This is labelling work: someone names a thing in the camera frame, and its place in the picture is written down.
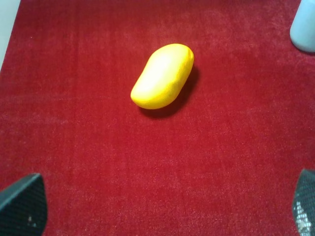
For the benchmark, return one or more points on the red velvet tablecloth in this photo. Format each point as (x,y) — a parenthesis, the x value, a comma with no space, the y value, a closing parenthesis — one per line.
(222,159)

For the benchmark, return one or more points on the yellow toy mango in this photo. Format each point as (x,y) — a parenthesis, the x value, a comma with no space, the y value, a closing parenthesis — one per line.
(163,76)

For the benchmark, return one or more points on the light blue plastic cup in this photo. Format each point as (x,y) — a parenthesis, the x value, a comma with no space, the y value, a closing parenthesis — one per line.
(302,31)

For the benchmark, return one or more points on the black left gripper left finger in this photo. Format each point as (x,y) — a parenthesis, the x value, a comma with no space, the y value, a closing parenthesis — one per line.
(23,207)

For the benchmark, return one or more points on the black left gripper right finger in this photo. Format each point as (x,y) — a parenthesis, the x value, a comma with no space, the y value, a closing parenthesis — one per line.
(303,206)

